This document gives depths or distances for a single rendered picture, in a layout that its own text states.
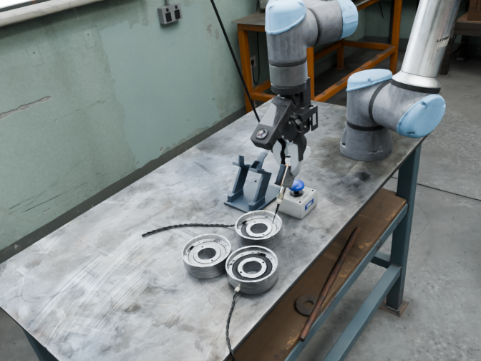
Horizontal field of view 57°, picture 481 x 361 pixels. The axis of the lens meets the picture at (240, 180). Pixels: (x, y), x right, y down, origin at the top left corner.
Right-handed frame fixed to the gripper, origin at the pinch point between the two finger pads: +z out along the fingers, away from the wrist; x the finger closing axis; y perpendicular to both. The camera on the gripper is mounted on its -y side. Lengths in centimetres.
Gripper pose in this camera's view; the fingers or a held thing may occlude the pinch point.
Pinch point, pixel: (287, 171)
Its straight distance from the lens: 99.8
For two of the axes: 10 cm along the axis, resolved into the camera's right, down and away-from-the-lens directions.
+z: 1.1, 8.4, 5.3
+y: 6.6, -4.6, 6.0
